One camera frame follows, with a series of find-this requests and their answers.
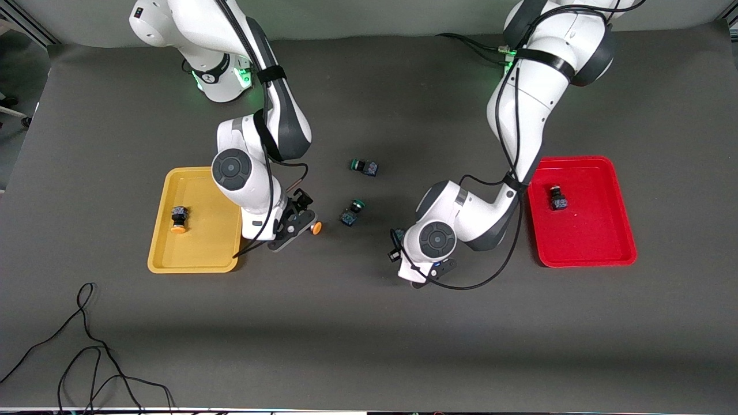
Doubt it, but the dark grey table mat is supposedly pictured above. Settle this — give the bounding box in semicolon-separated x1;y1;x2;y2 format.
0;23;738;413

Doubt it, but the yellow plastic tray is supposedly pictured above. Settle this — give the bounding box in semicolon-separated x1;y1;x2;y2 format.
147;167;243;274

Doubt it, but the red plastic tray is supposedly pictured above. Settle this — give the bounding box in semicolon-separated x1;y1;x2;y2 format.
524;156;638;269

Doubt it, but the chair base with wheel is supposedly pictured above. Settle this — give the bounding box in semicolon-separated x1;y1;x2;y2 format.
0;95;32;129

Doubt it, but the thin black loose cable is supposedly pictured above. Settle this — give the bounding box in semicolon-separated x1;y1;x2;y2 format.
0;282;175;414

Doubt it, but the black left arm base cable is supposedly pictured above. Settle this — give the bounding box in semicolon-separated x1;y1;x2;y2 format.
435;33;511;58

